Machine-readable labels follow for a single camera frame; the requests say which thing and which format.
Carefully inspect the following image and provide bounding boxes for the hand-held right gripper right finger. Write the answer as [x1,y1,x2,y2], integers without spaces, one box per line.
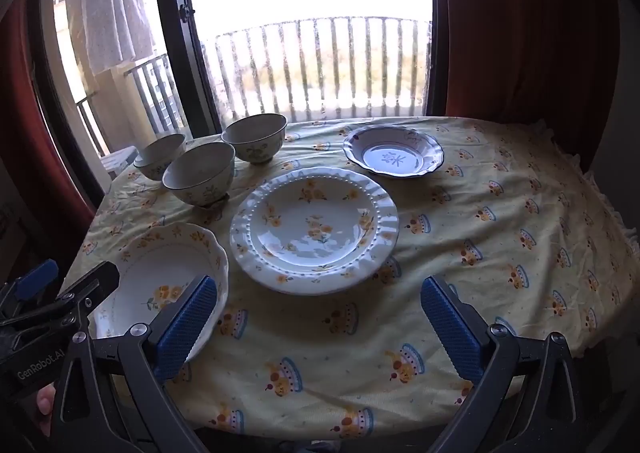
[420,275,591,453]

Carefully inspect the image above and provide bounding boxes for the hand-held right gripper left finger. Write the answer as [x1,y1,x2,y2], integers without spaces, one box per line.
[50,275,218,453]

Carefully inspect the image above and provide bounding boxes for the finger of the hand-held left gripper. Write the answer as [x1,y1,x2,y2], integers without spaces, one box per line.
[50,260,121,334]
[0,259,60,319]

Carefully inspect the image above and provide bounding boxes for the scalloped floral plate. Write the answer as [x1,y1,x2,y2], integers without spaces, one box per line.
[87,222,230,366]

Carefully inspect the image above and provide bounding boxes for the floral ceramic bowl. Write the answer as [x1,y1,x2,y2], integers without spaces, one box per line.
[132,133,187,181]
[161,141,237,208]
[221,113,288,165]

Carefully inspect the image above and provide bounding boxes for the large beaded floral plate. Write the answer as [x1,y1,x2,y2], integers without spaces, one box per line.
[229,166,400,296]

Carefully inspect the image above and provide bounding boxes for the line-rimmed plate with flower outline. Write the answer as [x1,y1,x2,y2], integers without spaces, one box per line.
[343,125,446,178]

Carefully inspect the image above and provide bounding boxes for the person's left hand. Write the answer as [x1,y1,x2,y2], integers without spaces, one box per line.
[35,380,57,436]

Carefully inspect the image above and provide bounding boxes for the yellow printed tablecloth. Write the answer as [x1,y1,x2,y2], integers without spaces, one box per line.
[65,115,640,441]

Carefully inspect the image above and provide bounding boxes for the white plastic balcony furniture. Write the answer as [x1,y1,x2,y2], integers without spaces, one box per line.
[100,145,138,180]

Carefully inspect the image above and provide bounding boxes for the red curtain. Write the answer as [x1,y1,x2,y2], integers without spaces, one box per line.
[440,0,640,174]
[0,0,98,234]

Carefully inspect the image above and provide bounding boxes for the white hanging cloth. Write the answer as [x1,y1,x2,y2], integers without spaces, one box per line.
[65,0,156,76]

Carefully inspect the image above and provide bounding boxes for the balcony railing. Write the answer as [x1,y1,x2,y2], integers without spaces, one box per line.
[75,17,432,156]

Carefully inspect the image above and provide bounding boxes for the dark window frame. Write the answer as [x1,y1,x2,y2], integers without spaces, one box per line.
[30,0,448,214]

